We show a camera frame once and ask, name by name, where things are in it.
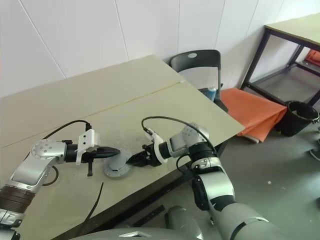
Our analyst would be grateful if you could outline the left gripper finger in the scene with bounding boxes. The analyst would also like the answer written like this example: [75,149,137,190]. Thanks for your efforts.
[100,147,122,154]
[101,151,122,159]

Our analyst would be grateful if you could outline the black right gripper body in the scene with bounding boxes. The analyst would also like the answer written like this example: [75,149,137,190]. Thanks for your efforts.
[141,143,162,168]

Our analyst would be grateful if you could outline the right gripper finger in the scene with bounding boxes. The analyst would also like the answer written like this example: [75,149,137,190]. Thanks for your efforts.
[128,151,146,162]
[126,159,147,167]

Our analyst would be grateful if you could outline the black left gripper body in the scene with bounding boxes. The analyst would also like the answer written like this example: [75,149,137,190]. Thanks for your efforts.
[82,147,106,177]

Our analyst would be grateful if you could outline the grey motor rotor cover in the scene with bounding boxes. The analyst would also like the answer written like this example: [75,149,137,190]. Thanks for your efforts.
[106,149,133,174]

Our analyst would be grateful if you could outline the black perforated strip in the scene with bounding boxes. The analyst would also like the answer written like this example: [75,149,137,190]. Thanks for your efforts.
[132,204,166,227]

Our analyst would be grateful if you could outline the grey rounded robot part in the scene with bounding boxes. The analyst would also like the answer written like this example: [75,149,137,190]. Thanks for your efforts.
[164,206,201,236]

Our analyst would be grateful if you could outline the silver robot torso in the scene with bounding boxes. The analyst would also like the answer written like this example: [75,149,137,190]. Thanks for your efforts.
[74,226,208,240]

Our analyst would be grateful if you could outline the black plastic chair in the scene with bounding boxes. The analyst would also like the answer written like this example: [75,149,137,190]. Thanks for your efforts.
[170,49,228,112]

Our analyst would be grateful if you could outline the orange cloth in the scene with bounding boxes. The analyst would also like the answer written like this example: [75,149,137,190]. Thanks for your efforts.
[221,87,288,143]

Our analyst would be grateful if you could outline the black trash bin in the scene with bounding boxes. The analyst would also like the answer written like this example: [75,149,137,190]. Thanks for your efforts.
[274,100,320,137]

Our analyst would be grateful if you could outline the orange fabric bundle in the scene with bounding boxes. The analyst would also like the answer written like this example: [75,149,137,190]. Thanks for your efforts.
[306,49,320,67]

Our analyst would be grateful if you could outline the black framed side table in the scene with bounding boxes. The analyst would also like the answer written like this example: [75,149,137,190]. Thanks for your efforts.
[241,13,320,108]

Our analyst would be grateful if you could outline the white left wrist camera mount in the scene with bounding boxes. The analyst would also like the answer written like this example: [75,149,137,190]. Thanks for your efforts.
[75,129,101,165]

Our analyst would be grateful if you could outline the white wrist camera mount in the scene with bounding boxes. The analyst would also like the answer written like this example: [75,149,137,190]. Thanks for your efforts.
[143,127,168,164]
[75,129,101,165]

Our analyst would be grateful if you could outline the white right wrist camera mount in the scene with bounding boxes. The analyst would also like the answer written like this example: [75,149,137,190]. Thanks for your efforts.
[143,127,168,164]

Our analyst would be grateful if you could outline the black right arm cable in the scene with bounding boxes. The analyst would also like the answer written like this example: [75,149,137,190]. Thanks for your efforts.
[141,115,220,174]

